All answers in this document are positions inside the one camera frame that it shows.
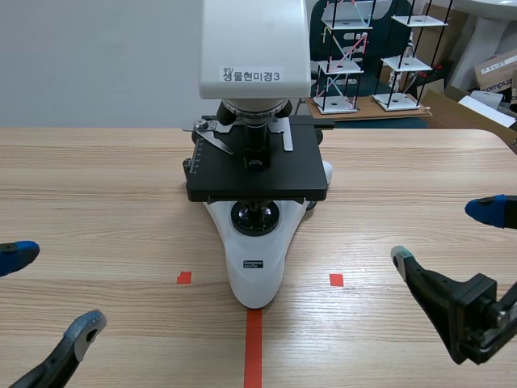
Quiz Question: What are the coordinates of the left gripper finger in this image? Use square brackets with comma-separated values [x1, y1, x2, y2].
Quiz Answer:
[0, 240, 41, 279]
[6, 309, 108, 388]

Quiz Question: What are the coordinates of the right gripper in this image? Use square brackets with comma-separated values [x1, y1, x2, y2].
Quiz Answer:
[390, 193, 517, 367]

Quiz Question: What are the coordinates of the open brown cardboard box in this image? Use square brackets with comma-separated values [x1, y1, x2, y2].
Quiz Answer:
[419, 82, 517, 157]

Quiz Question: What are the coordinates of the flat brown cardboard base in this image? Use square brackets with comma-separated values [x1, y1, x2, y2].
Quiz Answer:
[305, 94, 433, 123]

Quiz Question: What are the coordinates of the brown cardboard box with print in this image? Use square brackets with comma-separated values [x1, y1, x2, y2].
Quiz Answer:
[473, 51, 517, 103]

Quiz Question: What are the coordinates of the tower model with white plates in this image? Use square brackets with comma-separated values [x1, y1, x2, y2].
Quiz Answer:
[371, 0, 451, 112]

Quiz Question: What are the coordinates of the white and black microscope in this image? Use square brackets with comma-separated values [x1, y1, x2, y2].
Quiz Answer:
[181, 0, 336, 312]

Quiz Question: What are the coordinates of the white wash basin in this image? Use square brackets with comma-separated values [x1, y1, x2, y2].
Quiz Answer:
[455, 0, 517, 91]

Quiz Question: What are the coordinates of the tower model with coloured straws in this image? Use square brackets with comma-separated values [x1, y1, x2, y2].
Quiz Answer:
[315, 0, 375, 114]

